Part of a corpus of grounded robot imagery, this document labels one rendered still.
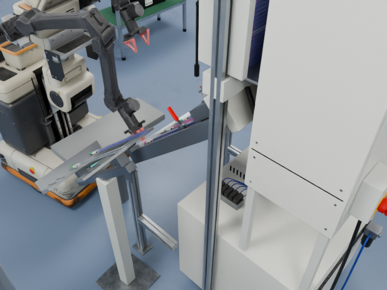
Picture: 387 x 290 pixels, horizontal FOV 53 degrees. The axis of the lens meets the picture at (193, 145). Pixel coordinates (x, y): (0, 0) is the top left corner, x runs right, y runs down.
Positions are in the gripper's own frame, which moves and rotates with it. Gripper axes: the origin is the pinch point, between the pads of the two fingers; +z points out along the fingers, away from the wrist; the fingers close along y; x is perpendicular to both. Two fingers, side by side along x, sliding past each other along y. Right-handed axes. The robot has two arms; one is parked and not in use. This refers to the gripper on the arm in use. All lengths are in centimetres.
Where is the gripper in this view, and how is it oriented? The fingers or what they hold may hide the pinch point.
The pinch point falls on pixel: (144, 141)
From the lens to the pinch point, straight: 188.3
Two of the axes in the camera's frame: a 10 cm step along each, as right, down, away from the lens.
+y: 6.9, -5.0, 5.3
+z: 5.2, 8.5, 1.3
